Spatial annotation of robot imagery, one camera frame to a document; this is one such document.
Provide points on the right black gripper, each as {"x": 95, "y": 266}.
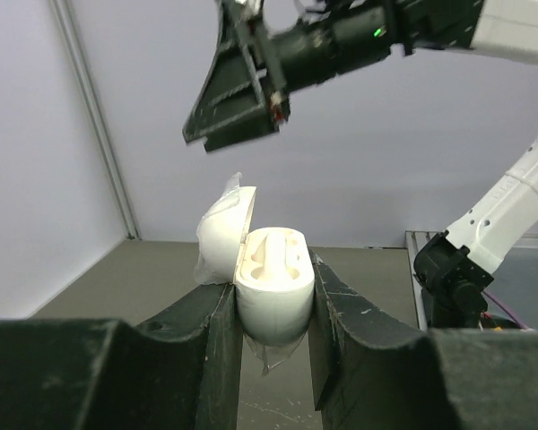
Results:
{"x": 232, "y": 106}

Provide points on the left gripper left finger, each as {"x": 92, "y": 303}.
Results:
{"x": 179, "y": 369}

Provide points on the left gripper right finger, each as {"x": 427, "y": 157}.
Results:
{"x": 371, "y": 371}

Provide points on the white oval case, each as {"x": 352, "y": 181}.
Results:
{"x": 274, "y": 315}

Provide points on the white earbud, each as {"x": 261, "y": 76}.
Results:
{"x": 277, "y": 257}

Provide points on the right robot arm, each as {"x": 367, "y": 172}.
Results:
{"x": 333, "y": 38}

